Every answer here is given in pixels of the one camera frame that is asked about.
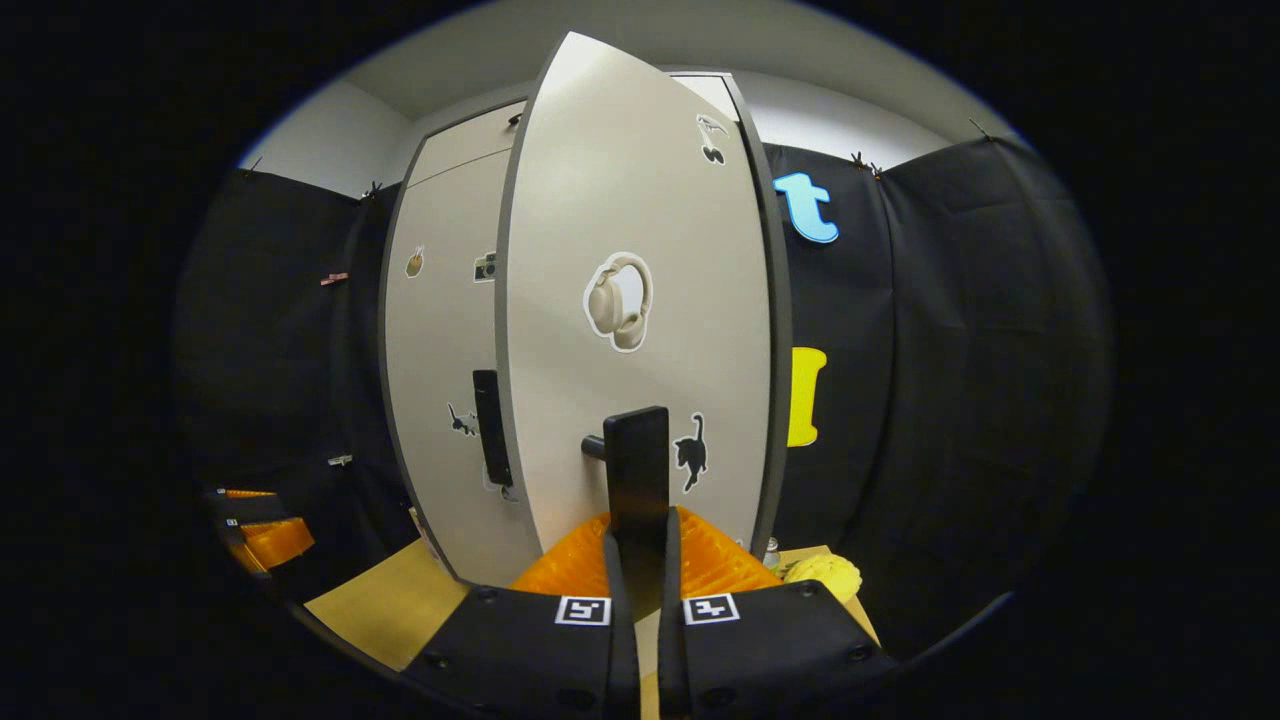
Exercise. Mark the yellow crumpled cloth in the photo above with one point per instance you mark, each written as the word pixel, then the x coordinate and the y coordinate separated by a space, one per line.
pixel 825 577

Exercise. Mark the beige cabinet door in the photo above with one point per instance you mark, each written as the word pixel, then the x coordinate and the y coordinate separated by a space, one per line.
pixel 440 350
pixel 600 200

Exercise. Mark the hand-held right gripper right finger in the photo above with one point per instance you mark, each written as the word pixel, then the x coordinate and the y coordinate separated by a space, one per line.
pixel 672 640

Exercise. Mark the beige double-door shoe cabinet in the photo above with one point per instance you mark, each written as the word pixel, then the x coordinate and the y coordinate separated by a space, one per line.
pixel 770 300

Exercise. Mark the small printed box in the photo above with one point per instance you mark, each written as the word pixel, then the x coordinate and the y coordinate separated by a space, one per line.
pixel 425 535

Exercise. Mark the black backdrop cloth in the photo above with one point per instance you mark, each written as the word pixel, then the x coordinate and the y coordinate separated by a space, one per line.
pixel 950 400

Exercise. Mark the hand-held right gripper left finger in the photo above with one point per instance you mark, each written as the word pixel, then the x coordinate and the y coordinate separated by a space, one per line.
pixel 622 640

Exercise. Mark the beige cabinet drawer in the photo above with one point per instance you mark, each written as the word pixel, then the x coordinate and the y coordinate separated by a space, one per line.
pixel 460 145

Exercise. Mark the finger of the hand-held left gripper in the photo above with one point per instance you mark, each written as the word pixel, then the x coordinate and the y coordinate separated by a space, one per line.
pixel 275 543
pixel 250 507

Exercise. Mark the green bottle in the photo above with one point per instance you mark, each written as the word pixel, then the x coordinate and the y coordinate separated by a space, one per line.
pixel 771 556

